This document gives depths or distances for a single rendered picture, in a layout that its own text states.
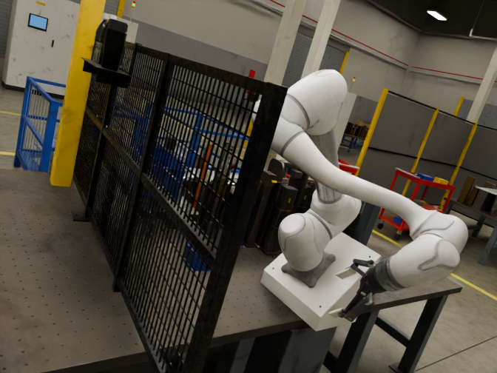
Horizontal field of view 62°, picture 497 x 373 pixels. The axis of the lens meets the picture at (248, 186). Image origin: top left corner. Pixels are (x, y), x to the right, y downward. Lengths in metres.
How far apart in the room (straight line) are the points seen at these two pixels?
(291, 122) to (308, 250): 0.62
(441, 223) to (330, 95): 0.48
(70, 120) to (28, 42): 7.35
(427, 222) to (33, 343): 1.13
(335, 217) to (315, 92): 0.59
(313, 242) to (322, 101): 0.62
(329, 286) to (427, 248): 0.74
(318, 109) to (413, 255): 0.49
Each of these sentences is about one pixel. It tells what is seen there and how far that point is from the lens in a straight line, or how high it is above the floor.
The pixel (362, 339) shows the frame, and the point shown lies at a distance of 2.37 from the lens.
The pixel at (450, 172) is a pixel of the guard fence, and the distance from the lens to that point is 9.69.
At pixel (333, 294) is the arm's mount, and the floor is 0.84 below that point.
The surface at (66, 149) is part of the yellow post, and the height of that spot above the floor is 0.91.
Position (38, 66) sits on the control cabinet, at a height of 0.59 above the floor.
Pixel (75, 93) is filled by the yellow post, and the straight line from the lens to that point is 2.41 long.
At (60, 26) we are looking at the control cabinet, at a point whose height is 1.47.
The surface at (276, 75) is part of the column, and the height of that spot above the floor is 1.80.
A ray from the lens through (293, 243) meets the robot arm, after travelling 1.64.
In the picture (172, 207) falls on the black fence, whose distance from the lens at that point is 1.17.
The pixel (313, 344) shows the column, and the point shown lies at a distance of 1.93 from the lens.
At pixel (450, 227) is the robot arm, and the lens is 1.25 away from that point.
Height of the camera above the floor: 1.54
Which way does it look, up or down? 14 degrees down
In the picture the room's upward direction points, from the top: 17 degrees clockwise
